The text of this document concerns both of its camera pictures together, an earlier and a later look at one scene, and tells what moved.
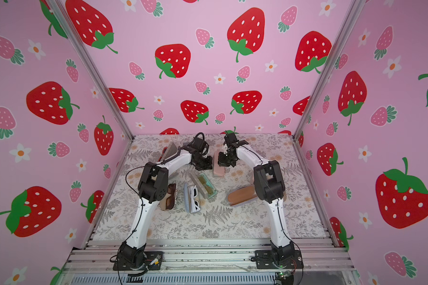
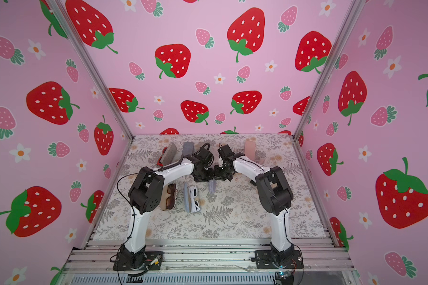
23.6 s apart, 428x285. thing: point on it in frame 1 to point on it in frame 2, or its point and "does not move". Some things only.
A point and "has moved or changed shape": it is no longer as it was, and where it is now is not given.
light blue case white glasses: [192, 198] does not move
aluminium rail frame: [205, 262] does not move
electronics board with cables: [285, 277] does not move
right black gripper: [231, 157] to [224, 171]
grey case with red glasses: [167, 152] does not move
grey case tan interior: [241, 195] to [212, 186]
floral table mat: [219, 203] does not move
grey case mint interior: [205, 186] has moved or changed shape
